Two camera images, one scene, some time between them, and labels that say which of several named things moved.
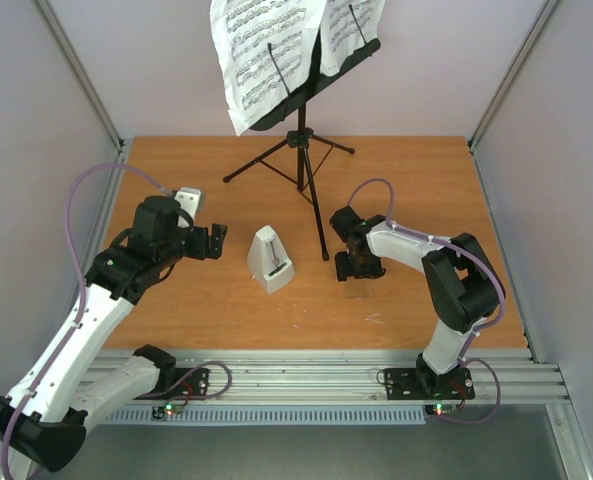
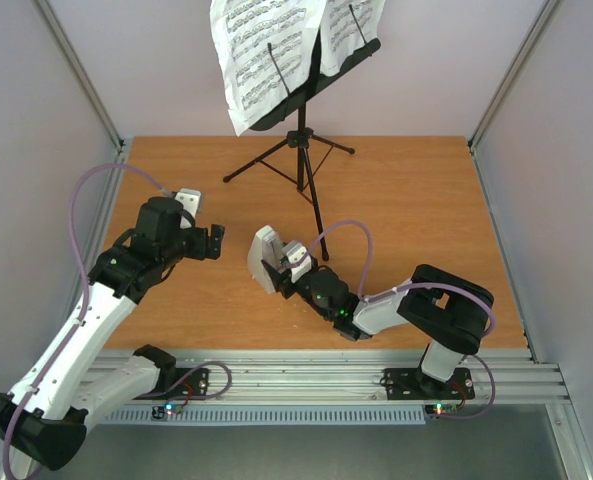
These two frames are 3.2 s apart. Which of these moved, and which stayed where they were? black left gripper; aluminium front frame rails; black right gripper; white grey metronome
Moved: black right gripper
Stayed: aluminium front frame rails; black left gripper; white grey metronome
